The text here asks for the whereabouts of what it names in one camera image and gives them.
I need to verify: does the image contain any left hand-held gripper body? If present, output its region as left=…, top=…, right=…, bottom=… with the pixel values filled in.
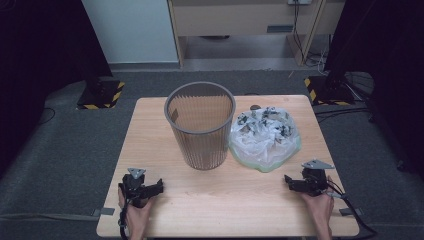
left=119, top=167, right=155, bottom=208

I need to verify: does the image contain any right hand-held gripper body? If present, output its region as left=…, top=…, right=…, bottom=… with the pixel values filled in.
left=297, top=159, right=335, bottom=197

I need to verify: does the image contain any white plastic trash bag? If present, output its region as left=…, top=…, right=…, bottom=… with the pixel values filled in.
left=228, top=105, right=303, bottom=174

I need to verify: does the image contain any grey mesh trash bin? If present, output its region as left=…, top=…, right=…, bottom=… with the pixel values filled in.
left=163, top=81, right=237, bottom=171

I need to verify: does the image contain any person's right hand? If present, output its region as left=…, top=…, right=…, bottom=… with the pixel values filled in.
left=300, top=175, right=335, bottom=222

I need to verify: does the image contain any person's left hand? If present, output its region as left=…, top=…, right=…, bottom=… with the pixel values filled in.
left=117, top=186, right=155, bottom=226

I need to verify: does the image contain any striped black stand base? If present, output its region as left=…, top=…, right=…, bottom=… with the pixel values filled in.
left=303, top=74, right=356, bottom=107
left=76, top=77, right=126, bottom=111

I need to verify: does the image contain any black curtain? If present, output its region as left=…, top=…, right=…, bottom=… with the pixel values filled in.
left=0, top=0, right=113, bottom=176
left=324, top=0, right=424, bottom=183

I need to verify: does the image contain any grey desk label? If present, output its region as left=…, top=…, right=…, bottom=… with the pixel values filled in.
left=266, top=24, right=295, bottom=34

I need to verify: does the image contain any beige wooden desk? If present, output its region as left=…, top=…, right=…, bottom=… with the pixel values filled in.
left=167, top=0, right=346, bottom=68

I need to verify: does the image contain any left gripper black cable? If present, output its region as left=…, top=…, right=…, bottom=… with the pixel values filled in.
left=117, top=198, right=132, bottom=240

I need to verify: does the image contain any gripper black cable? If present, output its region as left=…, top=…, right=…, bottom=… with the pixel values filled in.
left=324, top=181, right=379, bottom=240
left=117, top=198, right=132, bottom=240

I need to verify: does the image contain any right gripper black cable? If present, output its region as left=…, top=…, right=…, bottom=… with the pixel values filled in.
left=324, top=181, right=379, bottom=240

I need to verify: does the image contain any black floor cable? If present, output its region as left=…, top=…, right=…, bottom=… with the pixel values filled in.
left=314, top=106, right=372, bottom=124
left=39, top=107, right=57, bottom=126

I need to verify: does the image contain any black hanging power cable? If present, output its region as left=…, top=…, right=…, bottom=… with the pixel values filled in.
left=292, top=3, right=307, bottom=62

